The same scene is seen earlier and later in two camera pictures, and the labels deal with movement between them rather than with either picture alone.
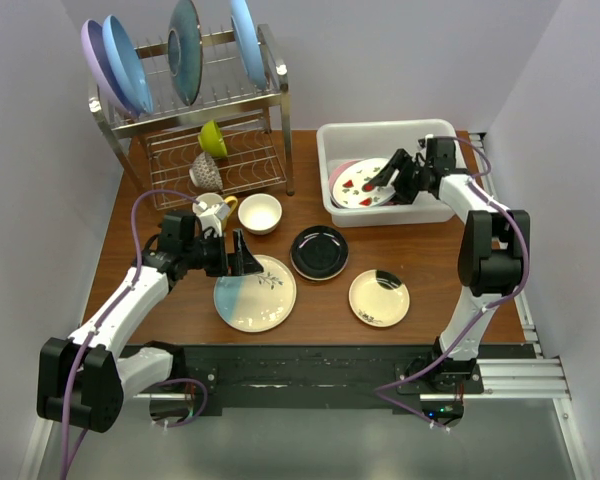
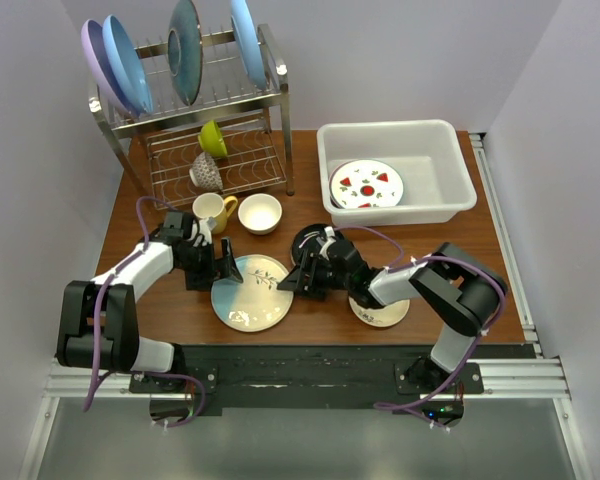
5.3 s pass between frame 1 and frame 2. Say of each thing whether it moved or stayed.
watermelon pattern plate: stayed
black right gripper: moved
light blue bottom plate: stayed
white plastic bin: stayed
